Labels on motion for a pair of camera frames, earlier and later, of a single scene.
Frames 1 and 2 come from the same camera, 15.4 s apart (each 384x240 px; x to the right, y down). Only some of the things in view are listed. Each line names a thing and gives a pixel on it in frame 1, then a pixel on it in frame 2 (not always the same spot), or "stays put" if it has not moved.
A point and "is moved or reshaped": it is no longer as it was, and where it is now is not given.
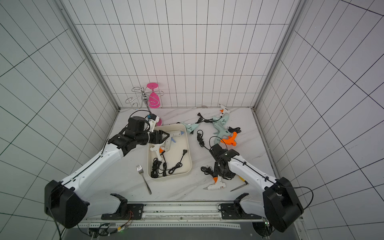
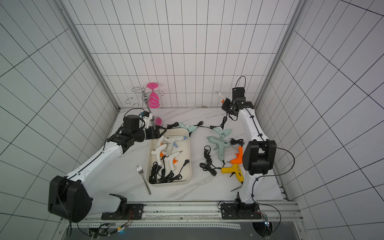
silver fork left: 139,167 stays put
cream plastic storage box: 173,156 is moved or reshaped
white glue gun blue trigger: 168,139 is moved or reshaped
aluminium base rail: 196,215 stays put
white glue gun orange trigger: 218,184 → 172,160
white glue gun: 159,149 is moved or reshaped
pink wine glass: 154,101 stays put
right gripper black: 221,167 → 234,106
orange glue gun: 230,140 is moved or reshaped
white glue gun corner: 225,110 is moved or reshaped
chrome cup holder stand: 146,98 stays put
